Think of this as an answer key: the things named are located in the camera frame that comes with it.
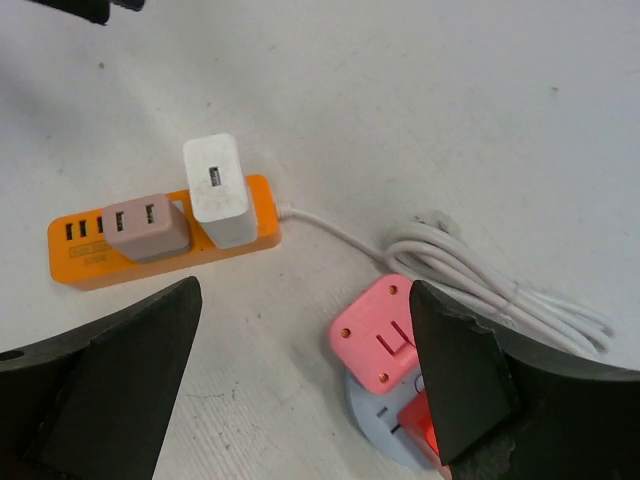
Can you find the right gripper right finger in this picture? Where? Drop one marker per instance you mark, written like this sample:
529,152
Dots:
505,406

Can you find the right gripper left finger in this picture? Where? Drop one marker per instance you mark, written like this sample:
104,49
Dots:
95,402

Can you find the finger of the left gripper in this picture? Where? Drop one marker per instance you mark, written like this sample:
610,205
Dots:
94,11

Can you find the red cube socket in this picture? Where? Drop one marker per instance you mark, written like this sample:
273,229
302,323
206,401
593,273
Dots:
416,421

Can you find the round blue power socket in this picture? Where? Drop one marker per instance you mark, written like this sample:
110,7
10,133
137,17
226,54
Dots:
376,417

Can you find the pink plug adapter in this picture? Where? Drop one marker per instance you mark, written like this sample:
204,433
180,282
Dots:
373,336

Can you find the orange power strip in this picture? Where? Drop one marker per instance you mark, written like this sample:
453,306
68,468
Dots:
80,257

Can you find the brown pink charger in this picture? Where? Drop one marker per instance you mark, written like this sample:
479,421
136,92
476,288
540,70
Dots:
146,229

